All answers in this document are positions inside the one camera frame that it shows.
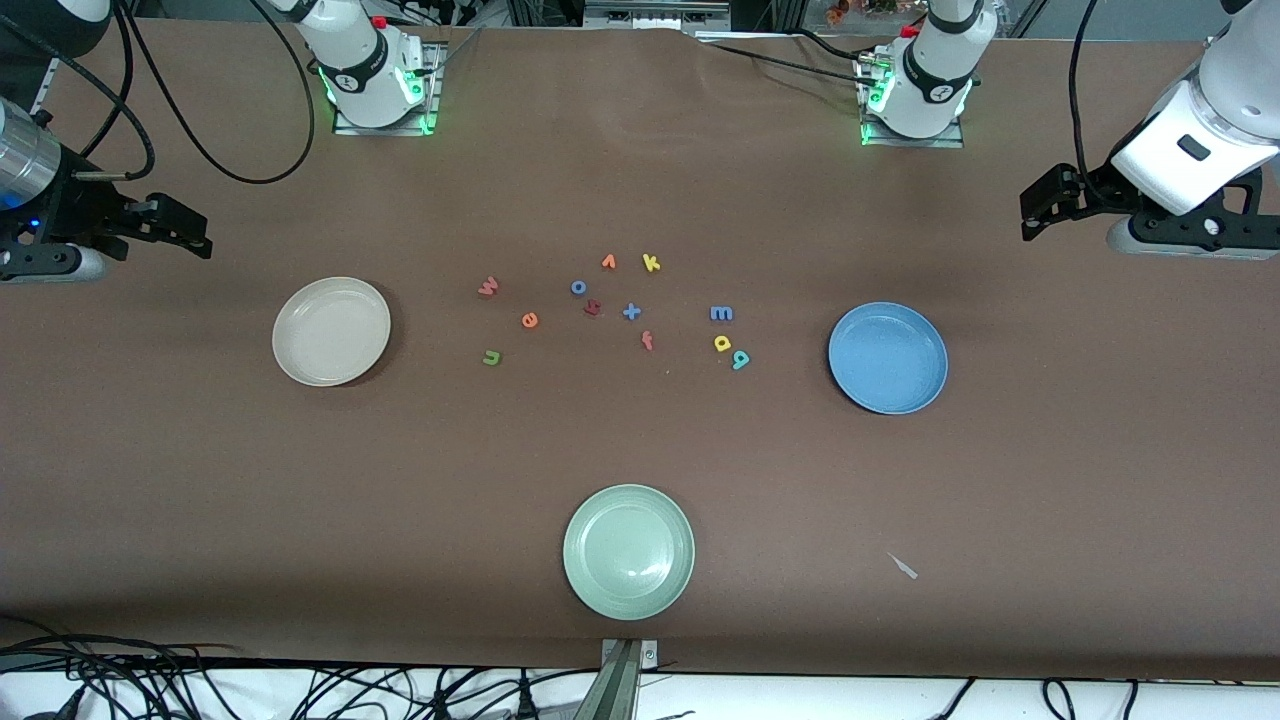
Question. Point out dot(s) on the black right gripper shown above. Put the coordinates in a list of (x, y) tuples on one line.
[(62, 212)]

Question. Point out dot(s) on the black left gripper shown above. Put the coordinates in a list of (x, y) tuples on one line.
[(1098, 188)]

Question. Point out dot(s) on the red letter w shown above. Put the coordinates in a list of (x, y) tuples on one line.
[(488, 287)]

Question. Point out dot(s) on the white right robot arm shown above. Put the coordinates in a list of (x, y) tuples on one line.
[(360, 60)]

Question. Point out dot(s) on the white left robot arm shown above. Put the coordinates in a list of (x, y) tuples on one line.
[(935, 70)]

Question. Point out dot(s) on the beige brown plate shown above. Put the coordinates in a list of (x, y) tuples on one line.
[(330, 332)]

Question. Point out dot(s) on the aluminium corner profile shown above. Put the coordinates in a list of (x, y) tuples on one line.
[(45, 90)]

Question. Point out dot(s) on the blue plate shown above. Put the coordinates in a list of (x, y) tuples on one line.
[(888, 358)]

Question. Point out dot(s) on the small white paper scrap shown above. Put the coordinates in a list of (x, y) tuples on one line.
[(903, 566)]

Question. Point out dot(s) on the brown paper table cover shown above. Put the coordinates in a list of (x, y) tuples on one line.
[(640, 440)]

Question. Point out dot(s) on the pale green plate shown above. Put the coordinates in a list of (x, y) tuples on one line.
[(628, 552)]

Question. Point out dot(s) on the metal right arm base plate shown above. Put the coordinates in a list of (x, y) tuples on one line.
[(345, 128)]

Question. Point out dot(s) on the grey metal frame bar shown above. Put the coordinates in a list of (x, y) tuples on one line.
[(655, 12)]

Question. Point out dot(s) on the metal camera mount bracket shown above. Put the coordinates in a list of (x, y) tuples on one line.
[(625, 680)]

